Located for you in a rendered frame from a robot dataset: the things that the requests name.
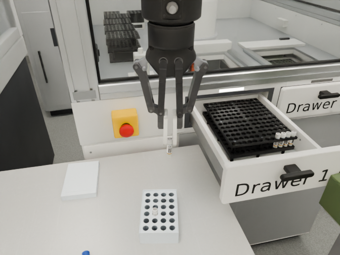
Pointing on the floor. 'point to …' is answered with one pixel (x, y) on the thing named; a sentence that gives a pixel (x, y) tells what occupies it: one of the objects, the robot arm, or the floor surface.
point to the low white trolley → (117, 208)
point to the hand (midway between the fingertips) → (169, 127)
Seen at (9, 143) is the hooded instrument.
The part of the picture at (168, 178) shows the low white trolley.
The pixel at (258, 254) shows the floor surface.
